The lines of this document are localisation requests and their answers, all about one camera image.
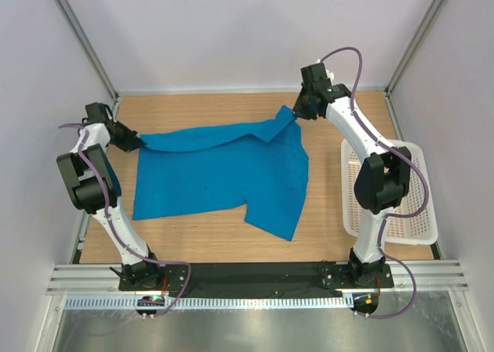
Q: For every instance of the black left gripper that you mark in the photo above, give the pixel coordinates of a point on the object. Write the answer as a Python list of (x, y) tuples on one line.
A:
[(132, 142)]

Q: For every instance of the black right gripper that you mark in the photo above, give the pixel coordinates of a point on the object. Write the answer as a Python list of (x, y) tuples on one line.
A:
[(298, 110)]

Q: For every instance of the blue t shirt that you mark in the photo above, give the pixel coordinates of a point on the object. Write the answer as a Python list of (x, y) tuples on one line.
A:
[(261, 165)]

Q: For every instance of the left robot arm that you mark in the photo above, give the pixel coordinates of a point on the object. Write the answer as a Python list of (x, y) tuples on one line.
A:
[(93, 187)]

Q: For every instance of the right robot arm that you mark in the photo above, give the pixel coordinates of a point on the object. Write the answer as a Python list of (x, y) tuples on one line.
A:
[(383, 179)]

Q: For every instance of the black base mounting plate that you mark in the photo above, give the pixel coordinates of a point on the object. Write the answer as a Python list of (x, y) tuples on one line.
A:
[(261, 279)]

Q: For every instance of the white plastic mesh basket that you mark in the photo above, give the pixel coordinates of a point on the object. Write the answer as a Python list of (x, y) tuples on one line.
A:
[(419, 230)]

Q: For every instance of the aluminium front frame rail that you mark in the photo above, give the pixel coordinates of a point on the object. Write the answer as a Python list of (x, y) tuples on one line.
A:
[(422, 275)]

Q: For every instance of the left rear aluminium post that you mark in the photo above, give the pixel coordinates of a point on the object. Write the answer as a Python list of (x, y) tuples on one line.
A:
[(81, 37)]

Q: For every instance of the aluminium post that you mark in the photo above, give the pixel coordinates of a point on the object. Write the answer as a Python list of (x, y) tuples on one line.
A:
[(81, 37), (427, 21)]

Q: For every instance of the white slotted cable duct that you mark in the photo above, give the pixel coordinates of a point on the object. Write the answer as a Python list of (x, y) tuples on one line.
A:
[(140, 302)]

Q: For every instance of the right rear aluminium post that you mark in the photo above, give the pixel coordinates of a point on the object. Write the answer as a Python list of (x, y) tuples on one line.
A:
[(427, 21)]

